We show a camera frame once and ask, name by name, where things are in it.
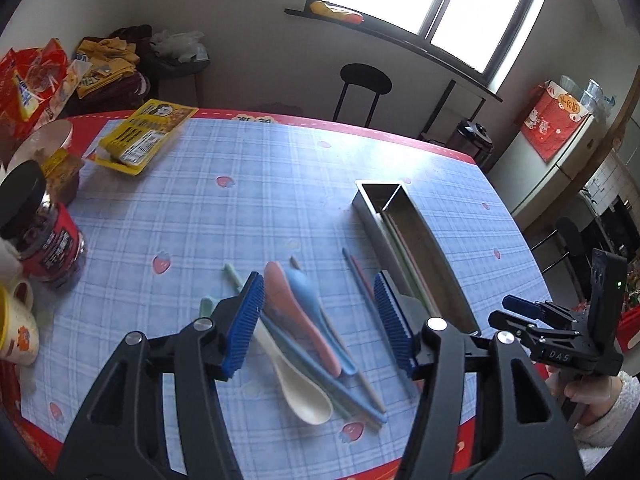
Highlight rice cooker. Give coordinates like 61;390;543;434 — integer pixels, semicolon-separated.
450;119;496;171

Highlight dark window sill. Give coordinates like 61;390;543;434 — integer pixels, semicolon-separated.
284;7;503;102

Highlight blue chopstick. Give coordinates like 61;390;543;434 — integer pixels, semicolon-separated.
341;246;418;401
260;310;388;426

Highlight crumpled white plastic bag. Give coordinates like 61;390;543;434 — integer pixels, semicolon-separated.
150;30;208;63

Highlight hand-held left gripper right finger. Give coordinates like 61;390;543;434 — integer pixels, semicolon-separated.
372;270;591;480

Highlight yellow clothing pile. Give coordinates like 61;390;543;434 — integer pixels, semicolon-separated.
75;35;138;98

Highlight white bowl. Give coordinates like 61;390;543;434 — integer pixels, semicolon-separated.
7;120;73;171

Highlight cream spoon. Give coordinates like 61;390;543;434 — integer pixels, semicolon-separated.
252;317;335;427

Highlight red printed cloth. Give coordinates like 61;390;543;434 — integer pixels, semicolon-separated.
520;80;593;161

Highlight green chopstick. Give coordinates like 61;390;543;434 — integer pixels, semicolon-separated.
387;215;431;306
222;262;247;293

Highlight white fridge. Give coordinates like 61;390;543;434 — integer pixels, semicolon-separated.
507;105;608;231

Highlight red label jar black lid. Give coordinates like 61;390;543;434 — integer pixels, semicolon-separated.
0;160;86;288

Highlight black kitchen stove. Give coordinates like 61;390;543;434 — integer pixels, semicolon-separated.
580;185;640;271

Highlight clear plastic containers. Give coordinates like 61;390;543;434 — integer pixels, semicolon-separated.
560;75;621;121

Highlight blue spoon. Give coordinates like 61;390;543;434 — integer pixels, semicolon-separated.
285;267;358;375

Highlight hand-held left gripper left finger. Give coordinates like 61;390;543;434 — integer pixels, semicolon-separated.
52;272;266;480

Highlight blue plaid tablecloth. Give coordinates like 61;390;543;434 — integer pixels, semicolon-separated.
0;107;556;480

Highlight black round stool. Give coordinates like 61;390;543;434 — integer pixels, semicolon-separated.
332;62;393;128

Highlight pink spoon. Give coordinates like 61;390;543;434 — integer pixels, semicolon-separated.
263;261;343;377

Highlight dark maroon cloth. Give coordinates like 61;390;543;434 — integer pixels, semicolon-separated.
65;25;156;116

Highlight white mug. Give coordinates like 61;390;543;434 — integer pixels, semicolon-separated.
0;240;35;311

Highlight person's right hand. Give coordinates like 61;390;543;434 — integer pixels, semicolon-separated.
545;365;623;428

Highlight black metal rack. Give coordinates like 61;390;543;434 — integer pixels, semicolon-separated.
420;80;488;143

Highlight black chair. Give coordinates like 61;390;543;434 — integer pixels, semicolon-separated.
530;217;596;301

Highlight red snack bag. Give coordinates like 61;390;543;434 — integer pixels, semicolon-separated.
0;37;71;138

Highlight metal utensil box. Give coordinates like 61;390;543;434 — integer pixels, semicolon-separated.
351;179;482;337

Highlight yellow packet on sill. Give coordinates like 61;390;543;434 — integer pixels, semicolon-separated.
310;0;366;25

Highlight cream mug yellow rim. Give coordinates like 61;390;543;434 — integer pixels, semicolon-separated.
0;285;41;366

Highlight small yellow packet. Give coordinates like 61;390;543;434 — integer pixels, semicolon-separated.
40;147;86;206

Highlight yellow snack tray pack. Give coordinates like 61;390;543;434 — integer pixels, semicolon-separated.
82;100;198;176

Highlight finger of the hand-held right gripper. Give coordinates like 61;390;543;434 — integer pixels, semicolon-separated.
489;310;576;346
502;295;591;323

